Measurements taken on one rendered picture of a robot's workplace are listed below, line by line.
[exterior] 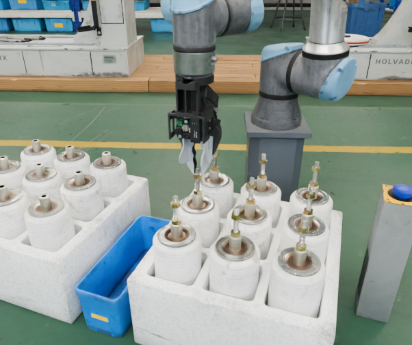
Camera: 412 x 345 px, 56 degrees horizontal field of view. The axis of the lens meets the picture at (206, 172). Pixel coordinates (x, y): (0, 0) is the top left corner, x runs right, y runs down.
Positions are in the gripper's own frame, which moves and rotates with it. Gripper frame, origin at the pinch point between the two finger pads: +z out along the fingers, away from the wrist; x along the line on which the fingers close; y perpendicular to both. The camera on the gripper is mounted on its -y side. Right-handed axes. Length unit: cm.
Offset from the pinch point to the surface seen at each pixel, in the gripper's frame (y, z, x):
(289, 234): 4.7, 9.7, 20.6
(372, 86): -193, 28, 50
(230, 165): -69, 34, -10
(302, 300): 17.4, 13.8, 24.7
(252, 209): 1.8, 7.3, 12.2
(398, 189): -5.2, 1.3, 39.7
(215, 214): 1.9, 10.1, 4.4
